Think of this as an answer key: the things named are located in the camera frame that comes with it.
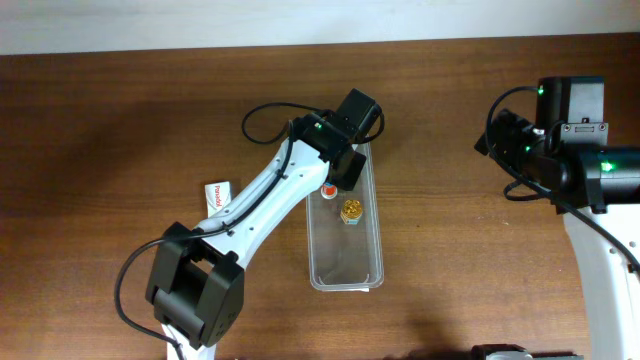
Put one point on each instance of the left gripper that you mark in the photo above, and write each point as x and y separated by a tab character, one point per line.
348	171

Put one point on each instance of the small jar gold lid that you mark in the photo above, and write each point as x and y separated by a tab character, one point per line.
351	212

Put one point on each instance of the orange tablet tube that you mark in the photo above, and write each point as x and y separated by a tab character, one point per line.
328	191

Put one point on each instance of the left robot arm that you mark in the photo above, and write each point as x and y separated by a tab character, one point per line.
196	284

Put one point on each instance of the clear plastic container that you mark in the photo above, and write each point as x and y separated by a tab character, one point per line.
345	257

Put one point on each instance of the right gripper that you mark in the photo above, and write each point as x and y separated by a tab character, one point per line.
493	138

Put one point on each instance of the white Panadol box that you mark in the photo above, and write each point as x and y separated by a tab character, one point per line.
217	195

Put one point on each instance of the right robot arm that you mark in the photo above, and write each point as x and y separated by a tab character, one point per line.
564	156

